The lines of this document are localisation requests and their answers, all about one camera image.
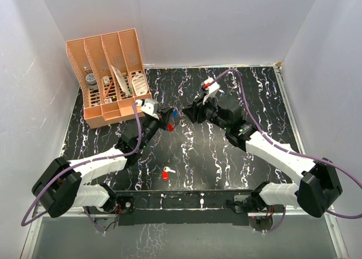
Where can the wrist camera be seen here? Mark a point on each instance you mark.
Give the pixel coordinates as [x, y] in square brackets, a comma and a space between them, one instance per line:
[149, 107]
[210, 88]

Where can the silver key with red tag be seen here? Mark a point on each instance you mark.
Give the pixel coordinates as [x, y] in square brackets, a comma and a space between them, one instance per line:
[165, 173]

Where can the peach plastic desk organizer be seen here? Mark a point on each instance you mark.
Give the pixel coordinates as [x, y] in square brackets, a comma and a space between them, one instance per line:
[107, 105]

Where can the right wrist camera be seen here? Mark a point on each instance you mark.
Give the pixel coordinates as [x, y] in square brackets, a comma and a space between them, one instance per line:
[210, 88]

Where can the silver key with blue tag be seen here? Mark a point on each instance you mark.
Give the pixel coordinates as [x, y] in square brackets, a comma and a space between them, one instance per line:
[175, 113]

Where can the white packaged card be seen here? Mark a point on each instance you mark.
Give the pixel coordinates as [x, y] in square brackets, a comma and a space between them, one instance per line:
[121, 81]

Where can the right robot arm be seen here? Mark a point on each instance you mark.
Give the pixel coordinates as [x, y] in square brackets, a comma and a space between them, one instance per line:
[315, 184]

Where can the round metal tin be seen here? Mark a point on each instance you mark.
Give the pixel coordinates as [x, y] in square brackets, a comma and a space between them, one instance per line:
[91, 81]

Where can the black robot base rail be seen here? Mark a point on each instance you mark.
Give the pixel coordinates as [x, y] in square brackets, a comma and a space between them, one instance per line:
[191, 207]

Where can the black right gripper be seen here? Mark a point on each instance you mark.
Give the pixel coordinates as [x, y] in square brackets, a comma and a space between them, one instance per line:
[195, 113]

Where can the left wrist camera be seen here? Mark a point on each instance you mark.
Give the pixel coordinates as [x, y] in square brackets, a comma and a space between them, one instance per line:
[149, 107]

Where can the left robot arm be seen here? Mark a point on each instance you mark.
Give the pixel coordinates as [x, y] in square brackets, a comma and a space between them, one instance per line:
[67, 184]

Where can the small white box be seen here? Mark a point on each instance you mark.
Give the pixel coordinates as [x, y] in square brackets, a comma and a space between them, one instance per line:
[106, 80]

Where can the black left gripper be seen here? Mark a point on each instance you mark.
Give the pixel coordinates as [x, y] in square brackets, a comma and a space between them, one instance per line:
[165, 113]

